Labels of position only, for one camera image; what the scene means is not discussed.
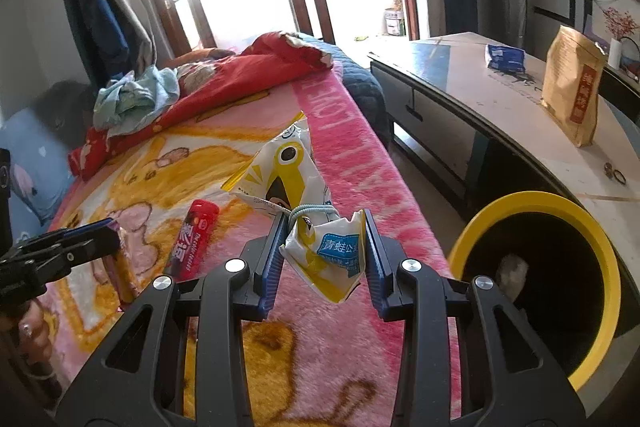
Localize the dark blue quilt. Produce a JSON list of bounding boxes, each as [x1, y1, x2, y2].
[[295, 32, 393, 152]]

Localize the red candy tube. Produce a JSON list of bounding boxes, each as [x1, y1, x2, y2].
[[167, 199, 220, 282]]

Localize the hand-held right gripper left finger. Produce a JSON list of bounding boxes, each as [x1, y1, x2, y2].
[[55, 211, 292, 427]]

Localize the brown paper bag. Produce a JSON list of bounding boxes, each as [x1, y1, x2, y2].
[[540, 25, 608, 148]]

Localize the dark grey cushion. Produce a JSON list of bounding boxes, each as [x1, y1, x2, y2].
[[37, 79, 98, 128]]

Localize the light blue cloth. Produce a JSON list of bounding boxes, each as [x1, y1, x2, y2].
[[93, 67, 181, 138]]

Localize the person's left hand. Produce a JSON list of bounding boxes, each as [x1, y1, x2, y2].
[[0, 297, 56, 378]]

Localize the yellow printed snack packet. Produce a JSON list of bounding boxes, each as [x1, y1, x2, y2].
[[220, 112, 368, 305]]

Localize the pink printed blanket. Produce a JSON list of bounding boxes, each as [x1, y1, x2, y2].
[[35, 62, 461, 427]]

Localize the blue printed pillow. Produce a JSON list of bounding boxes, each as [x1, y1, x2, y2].
[[0, 107, 76, 243]]

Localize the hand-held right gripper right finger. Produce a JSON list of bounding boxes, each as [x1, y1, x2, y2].
[[357, 209, 586, 427]]

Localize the pale blue hair tie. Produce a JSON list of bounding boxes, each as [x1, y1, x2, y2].
[[287, 203, 341, 225]]

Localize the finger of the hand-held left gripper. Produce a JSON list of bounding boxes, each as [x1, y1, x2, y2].
[[0, 237, 121, 288], [30, 218, 122, 253]]

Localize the yellow-rimmed black trash bin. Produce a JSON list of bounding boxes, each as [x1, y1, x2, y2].
[[447, 191, 622, 393]]

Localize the coffee table with drawers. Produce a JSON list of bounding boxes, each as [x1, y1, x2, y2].
[[367, 32, 640, 338]]

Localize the red printed blanket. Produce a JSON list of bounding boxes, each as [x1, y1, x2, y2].
[[67, 32, 335, 180]]

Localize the blue plastic packet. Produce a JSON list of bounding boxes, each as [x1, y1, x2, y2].
[[485, 43, 526, 74]]

